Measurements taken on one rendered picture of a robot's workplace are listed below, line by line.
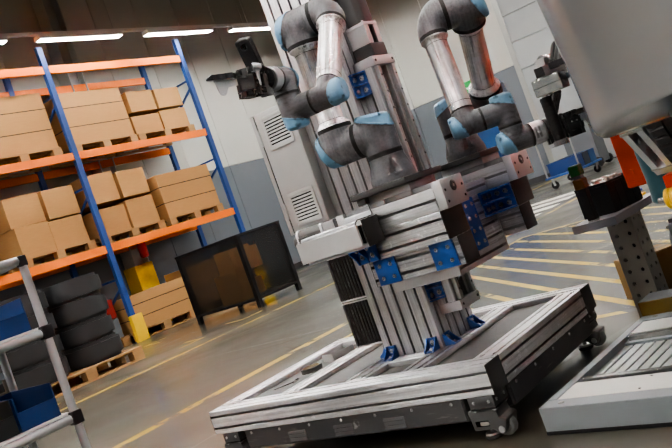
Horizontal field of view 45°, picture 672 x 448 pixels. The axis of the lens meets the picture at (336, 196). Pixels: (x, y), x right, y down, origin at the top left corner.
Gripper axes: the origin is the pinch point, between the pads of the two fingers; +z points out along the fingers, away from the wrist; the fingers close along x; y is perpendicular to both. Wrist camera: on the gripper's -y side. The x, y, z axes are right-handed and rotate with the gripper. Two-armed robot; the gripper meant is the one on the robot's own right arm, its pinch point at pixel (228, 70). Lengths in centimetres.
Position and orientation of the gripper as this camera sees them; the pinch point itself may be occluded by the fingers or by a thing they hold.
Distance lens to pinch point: 220.2
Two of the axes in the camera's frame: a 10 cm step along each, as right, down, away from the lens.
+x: -8.9, 1.8, 4.2
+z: -4.0, 1.2, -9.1
